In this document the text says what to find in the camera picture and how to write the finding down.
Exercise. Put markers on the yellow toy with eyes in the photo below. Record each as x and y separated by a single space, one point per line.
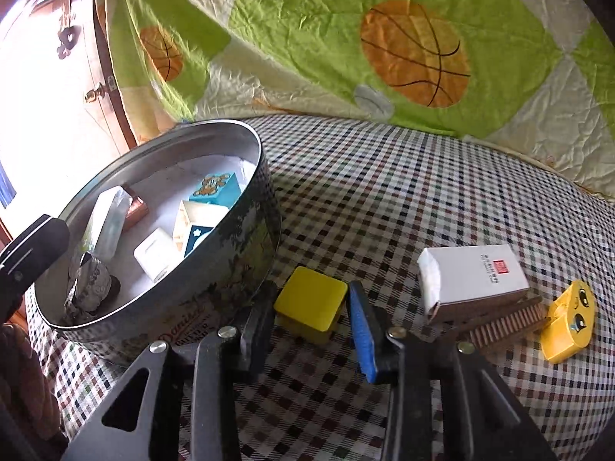
567 331

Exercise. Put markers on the silver foil packet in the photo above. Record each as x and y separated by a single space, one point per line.
91 281

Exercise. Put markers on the navy white moon card box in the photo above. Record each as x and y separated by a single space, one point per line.
192 213

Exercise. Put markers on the checkered tablecloth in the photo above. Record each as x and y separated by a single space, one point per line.
384 192

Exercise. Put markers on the white cardboard box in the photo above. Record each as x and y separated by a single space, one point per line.
466 278

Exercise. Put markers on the round metal cookie tin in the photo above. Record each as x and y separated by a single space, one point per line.
216 273

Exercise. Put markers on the wooden brush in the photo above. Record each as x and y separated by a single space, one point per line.
504 329

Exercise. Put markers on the blue hanging cloth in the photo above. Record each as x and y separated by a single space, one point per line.
5 187

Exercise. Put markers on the basketball printed blanket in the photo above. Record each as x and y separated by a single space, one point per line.
288 19

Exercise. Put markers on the wooden door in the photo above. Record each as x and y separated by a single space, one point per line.
103 125

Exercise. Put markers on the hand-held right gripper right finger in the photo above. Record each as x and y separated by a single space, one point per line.
363 336

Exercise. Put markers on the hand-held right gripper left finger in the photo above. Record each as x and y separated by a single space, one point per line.
257 341

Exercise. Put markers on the yellow square block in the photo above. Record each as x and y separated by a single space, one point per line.
310 300

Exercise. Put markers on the blue toy block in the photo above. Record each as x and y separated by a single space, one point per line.
214 189

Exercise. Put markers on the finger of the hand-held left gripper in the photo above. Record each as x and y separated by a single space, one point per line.
33 245

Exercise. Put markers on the dark hanging door ornament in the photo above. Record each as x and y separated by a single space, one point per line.
67 38

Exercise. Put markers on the white cube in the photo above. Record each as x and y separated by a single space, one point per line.
156 252

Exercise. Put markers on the copper coloured small box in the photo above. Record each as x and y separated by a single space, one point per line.
137 213

